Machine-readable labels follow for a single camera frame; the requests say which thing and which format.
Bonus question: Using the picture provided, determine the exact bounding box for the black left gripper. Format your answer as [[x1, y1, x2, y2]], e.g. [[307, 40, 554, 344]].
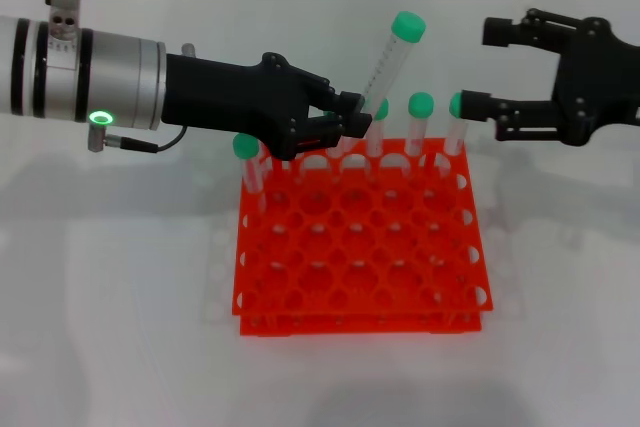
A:
[[160, 50, 374, 163]]

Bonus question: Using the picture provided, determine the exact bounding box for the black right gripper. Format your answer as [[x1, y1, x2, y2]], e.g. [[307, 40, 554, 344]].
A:
[[459, 7, 640, 148]]

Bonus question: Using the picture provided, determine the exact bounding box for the orange test tube rack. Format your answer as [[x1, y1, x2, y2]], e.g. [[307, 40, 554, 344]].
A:
[[232, 137, 495, 337]]

